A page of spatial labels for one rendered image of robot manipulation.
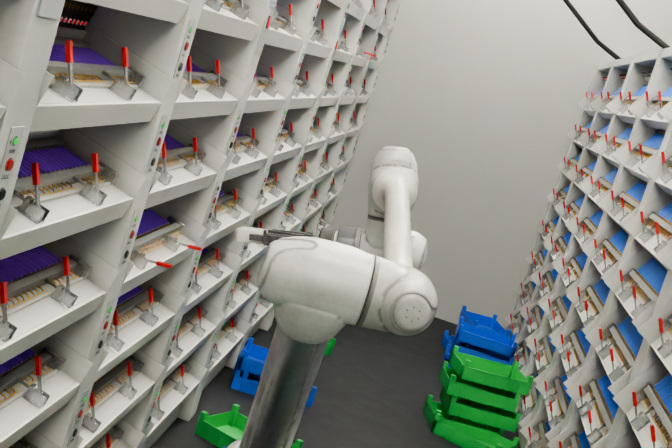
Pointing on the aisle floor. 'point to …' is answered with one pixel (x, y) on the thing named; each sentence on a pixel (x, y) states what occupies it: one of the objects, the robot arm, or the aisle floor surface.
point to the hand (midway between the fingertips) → (251, 234)
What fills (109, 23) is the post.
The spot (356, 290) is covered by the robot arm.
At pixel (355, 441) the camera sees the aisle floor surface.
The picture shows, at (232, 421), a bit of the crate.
